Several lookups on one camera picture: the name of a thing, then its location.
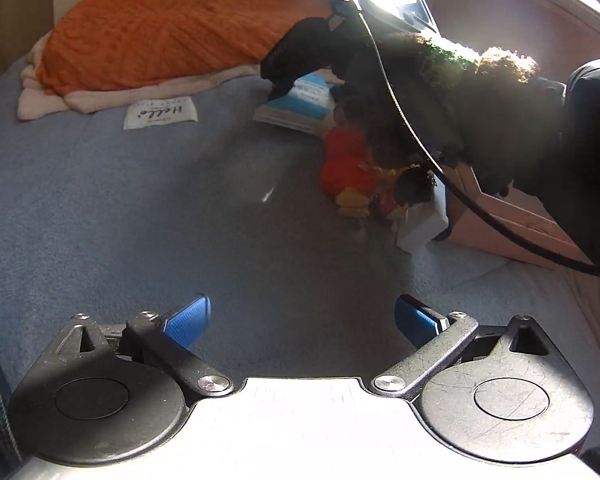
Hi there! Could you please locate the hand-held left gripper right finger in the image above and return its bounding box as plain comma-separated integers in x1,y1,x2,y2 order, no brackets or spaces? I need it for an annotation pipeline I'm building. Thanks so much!
371,294,561,402

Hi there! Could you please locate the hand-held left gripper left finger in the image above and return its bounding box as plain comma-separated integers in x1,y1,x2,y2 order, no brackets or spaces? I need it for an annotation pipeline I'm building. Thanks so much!
46,294,235,402

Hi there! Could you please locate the blue white packet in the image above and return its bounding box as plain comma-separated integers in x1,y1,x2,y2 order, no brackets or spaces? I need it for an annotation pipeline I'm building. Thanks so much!
252,71,338,137

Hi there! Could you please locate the orange plush toy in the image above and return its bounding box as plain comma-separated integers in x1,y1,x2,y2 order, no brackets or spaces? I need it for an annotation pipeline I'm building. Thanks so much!
320,125,383,197

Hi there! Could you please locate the pink cardboard box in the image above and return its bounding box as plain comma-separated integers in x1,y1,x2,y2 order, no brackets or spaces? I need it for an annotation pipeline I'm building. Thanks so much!
432,157,598,271

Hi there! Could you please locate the small white box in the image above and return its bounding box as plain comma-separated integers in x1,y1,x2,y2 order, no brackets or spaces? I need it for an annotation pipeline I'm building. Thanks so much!
396,200,450,256

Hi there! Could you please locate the blue fleece blanket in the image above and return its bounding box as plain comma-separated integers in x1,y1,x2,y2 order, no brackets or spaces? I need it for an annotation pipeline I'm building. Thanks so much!
0,55,600,396

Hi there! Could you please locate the orange textured blanket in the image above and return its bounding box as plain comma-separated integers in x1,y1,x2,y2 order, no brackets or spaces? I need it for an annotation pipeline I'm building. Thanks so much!
35,0,341,98

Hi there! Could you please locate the small orange yellow toy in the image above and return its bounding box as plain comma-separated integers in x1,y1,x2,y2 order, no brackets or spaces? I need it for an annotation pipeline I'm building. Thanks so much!
336,187,372,219

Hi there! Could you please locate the small red dressed doll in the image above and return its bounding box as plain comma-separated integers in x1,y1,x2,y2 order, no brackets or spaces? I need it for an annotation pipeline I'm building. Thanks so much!
377,166,435,218

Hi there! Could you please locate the white fabric label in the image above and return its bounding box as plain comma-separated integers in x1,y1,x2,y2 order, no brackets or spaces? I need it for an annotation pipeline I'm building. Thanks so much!
123,96,200,131

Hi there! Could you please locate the beige towel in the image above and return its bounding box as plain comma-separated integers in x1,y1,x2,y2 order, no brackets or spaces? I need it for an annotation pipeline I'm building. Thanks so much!
16,35,276,122

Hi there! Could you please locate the black braided cable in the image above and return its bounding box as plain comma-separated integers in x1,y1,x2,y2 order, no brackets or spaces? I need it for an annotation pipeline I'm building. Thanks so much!
347,0,600,277

